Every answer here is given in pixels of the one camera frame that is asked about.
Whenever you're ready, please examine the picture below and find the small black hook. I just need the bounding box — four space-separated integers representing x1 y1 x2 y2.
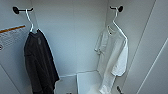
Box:
116 85 124 94

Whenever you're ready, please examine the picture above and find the orange white label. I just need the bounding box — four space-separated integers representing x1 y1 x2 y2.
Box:
0 24 27 52

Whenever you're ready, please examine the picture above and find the black wall peg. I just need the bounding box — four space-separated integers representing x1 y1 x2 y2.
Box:
12 5 35 15
109 4 125 14

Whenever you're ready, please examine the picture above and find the black garment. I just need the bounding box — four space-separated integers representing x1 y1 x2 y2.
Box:
22 28 61 94

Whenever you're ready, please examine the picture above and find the white garment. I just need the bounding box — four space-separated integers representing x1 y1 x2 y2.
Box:
94 24 130 94

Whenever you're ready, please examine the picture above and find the white wardrobe door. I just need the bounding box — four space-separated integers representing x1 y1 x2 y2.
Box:
121 0 168 94

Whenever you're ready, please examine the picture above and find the white wardrobe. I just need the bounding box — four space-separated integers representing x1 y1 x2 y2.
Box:
0 0 158 94

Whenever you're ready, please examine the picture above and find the white inner shelf unit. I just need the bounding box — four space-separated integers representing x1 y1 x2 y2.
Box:
76 69 115 94

